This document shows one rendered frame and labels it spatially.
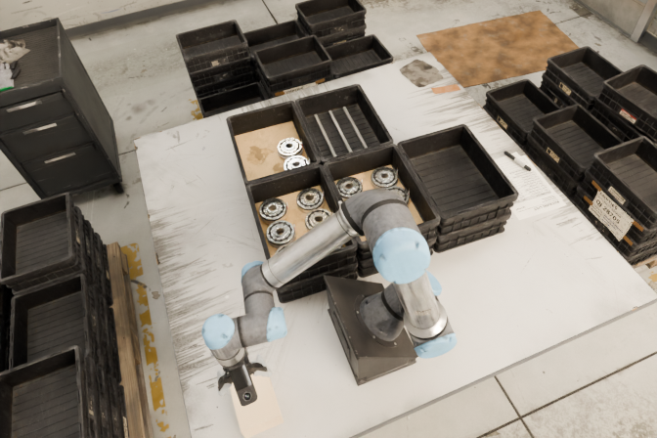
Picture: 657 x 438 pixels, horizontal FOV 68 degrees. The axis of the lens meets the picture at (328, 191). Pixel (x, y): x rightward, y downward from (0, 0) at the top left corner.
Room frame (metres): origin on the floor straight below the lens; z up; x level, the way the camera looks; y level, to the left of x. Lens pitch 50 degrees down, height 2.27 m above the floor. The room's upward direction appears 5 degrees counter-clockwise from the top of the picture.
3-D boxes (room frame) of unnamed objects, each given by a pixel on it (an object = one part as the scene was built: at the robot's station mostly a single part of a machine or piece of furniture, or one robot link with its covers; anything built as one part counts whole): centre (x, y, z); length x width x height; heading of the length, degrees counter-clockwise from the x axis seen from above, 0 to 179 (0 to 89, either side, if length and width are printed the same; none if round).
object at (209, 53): (2.73, 0.64, 0.37); 0.40 x 0.30 x 0.45; 108
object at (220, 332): (0.50, 0.28, 1.17); 0.09 x 0.08 x 0.11; 99
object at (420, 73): (2.05, -0.53, 0.71); 0.22 x 0.19 x 0.01; 18
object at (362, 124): (1.50, -0.08, 0.87); 0.40 x 0.30 x 0.11; 14
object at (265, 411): (0.48, 0.28, 0.74); 0.16 x 0.12 x 0.07; 18
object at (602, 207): (1.27, -1.28, 0.41); 0.31 x 0.02 x 0.16; 17
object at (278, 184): (1.03, 0.11, 0.87); 0.40 x 0.30 x 0.11; 14
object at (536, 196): (1.26, -0.79, 0.70); 0.33 x 0.23 x 0.01; 18
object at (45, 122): (2.23, 1.53, 0.45); 0.60 x 0.45 x 0.90; 18
